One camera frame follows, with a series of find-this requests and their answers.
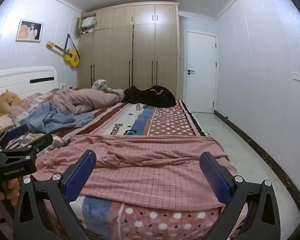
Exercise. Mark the small bottle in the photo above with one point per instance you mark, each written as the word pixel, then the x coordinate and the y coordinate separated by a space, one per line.
pixel 138 107

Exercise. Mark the white wall socket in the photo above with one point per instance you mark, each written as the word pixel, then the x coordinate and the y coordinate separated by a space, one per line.
pixel 298 76

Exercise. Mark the beige wooden wardrobe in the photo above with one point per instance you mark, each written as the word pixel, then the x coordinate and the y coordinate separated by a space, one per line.
pixel 145 55

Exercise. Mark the white door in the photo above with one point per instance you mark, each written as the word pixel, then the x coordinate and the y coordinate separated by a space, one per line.
pixel 200 85

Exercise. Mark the black clothes pile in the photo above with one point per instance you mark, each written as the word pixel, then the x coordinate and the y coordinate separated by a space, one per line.
pixel 152 97

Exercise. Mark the white bed headboard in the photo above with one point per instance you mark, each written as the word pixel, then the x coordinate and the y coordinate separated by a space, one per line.
pixel 22 76

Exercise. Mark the person's left hand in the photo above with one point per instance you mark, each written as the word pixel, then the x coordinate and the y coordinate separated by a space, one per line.
pixel 15 190

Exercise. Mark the floral pillow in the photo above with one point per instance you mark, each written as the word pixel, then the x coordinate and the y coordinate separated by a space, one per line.
pixel 0 126

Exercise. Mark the yellow guitar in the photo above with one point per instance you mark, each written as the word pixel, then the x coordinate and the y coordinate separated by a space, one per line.
pixel 71 56

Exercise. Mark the grey striped cloth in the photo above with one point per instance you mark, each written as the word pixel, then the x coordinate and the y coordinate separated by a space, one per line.
pixel 56 142

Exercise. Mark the framed wall photo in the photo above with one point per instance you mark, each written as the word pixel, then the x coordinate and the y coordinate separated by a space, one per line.
pixel 29 30

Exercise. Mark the printed polka dot blanket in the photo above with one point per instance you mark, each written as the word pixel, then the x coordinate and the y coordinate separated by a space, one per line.
pixel 172 122

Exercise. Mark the orange plush toy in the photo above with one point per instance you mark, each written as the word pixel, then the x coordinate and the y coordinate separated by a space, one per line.
pixel 5 102

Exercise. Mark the pink duvet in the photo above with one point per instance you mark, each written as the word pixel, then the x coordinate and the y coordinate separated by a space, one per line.
pixel 85 100

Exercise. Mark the folded white bedding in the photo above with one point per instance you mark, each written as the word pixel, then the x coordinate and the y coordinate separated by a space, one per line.
pixel 88 22

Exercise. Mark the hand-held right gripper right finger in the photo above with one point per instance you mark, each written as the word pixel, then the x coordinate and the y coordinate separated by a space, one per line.
pixel 215 177

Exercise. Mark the light blue garment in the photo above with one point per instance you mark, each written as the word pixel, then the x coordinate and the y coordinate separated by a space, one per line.
pixel 52 120

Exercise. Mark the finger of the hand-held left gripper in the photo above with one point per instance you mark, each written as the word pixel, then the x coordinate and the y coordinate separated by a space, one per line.
pixel 17 131
pixel 40 141

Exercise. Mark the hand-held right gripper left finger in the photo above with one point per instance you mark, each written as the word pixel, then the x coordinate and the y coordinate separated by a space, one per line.
pixel 80 177

